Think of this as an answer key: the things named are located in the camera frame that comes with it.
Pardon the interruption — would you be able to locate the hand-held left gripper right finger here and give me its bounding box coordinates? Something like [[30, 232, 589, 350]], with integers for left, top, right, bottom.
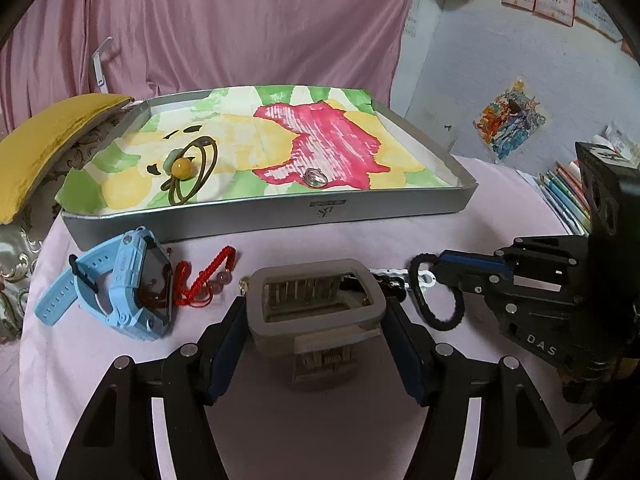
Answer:
[[382, 296, 576, 480]]

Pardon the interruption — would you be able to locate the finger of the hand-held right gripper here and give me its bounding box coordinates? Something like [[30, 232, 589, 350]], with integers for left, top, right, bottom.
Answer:
[[434, 266, 583, 326], [439, 236, 588, 281]]

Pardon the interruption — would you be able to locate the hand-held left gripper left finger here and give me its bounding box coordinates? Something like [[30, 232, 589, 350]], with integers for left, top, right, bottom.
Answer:
[[55, 296, 251, 480]]

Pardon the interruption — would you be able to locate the black hair tie with chains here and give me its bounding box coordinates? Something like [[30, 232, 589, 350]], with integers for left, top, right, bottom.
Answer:
[[372, 254, 463, 332]]

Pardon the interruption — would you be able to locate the grey hair claw clip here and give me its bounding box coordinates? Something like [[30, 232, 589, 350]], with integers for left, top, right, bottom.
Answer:
[[246, 259, 388, 392]]

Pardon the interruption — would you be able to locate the blue smartwatch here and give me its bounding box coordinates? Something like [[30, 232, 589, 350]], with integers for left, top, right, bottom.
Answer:
[[34, 226, 175, 343]]

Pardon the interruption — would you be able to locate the grey metal tray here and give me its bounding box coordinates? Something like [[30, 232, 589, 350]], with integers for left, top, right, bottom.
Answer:
[[60, 87, 476, 246]]

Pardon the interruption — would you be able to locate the row of colourful books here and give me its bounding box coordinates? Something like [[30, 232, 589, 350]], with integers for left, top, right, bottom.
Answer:
[[537, 122, 631, 236]]

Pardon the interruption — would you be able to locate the pink tablecloth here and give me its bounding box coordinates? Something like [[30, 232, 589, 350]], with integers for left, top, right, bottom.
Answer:
[[20, 152, 616, 480]]

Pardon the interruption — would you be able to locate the patterned cushion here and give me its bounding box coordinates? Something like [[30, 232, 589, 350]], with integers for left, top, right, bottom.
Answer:
[[0, 120, 121, 346]]

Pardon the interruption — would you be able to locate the yellow pillow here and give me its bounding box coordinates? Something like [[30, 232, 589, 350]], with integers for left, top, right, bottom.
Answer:
[[0, 92, 133, 226]]

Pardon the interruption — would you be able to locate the pink curtain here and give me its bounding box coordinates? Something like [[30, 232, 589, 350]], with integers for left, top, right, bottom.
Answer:
[[0, 0, 418, 133]]

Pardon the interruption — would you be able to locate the red braided bracelet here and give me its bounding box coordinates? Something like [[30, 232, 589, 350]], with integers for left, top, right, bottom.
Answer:
[[172, 246, 251, 309]]

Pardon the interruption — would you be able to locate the colourful wall painting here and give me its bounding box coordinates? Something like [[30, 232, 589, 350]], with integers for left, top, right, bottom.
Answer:
[[472, 79, 546, 163]]

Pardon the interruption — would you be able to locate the brown hair tie yellow bead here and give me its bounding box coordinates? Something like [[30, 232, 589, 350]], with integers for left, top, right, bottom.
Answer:
[[161, 135, 218, 206]]

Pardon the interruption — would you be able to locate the white metal bracket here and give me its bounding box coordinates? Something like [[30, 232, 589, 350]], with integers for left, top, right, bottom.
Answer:
[[92, 37, 115, 95]]

